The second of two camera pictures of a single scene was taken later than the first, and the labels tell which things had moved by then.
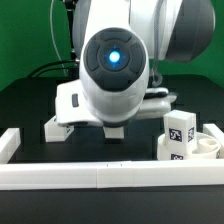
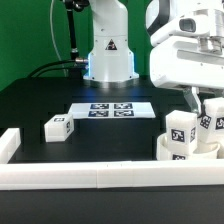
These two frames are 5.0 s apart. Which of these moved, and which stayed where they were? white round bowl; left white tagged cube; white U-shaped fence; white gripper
Moved: white gripper
Stayed: white round bowl; left white tagged cube; white U-shaped fence
